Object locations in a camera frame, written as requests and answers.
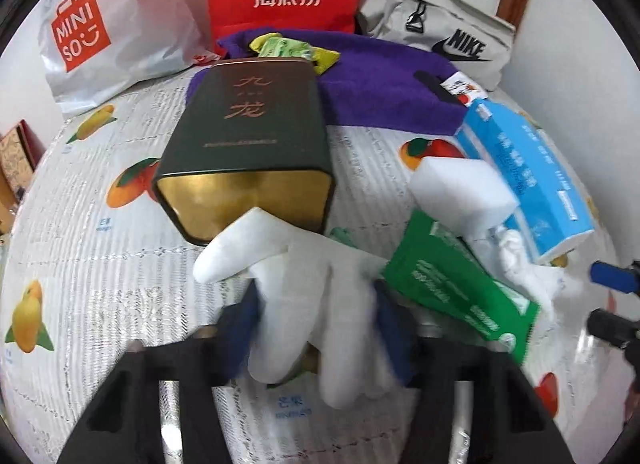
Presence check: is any white sponge block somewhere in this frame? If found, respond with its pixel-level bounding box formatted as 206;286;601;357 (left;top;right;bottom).
410;157;521;240

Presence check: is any dark green flat packet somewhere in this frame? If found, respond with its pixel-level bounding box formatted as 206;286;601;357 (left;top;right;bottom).
381;210;542;365

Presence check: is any blue tissue pack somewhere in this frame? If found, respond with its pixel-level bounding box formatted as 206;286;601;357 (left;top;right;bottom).
454;98;596;265

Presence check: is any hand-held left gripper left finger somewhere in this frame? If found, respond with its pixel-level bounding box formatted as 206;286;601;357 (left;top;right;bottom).
55;289;261;464

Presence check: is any dark tea tin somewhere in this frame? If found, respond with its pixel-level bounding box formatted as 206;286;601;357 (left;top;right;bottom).
151;58;337;246

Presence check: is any white glove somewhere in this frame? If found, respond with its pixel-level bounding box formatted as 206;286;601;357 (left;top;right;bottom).
192;207;401;410
480;227;586;325

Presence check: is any white plastic shopping bag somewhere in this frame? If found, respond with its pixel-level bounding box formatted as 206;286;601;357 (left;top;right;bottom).
37;0;203;117

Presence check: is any black watch strap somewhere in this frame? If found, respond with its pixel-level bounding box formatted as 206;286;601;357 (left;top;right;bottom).
414;71;463;104

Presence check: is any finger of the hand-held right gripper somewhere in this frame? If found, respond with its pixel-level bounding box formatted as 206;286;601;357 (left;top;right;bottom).
589;260;640;295
586;308;640;352

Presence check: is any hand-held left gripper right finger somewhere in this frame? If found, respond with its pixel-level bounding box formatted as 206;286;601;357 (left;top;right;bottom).
372;279;576;464

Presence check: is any patterned brown box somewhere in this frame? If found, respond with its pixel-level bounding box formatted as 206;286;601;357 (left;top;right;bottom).
0;119;41;190

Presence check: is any purple towel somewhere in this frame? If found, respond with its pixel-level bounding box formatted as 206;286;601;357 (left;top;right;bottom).
186;29;468;135

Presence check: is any grey waist bag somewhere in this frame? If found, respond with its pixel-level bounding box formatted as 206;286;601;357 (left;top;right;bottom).
356;0;517;92

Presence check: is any yellow pouch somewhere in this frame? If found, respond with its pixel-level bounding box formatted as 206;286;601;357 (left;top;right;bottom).
250;33;342;76

